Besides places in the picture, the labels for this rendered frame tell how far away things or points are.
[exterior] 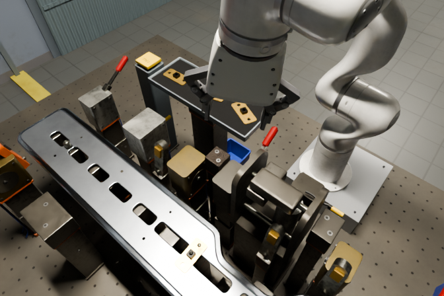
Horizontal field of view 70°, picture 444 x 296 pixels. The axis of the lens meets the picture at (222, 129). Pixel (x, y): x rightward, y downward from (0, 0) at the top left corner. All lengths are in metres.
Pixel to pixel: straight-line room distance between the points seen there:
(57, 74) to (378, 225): 2.72
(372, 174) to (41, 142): 1.15
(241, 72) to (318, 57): 2.74
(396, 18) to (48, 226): 0.94
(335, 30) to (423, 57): 3.25
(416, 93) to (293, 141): 1.82
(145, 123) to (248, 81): 0.56
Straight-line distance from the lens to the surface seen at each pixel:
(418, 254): 1.33
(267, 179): 0.71
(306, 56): 3.13
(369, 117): 0.91
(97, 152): 1.06
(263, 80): 0.42
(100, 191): 0.97
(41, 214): 0.96
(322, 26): 0.29
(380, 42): 0.80
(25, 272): 1.31
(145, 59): 1.08
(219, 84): 0.44
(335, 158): 1.09
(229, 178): 0.84
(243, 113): 0.86
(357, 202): 1.21
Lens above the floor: 1.79
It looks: 49 degrees down
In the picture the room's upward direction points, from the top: straight up
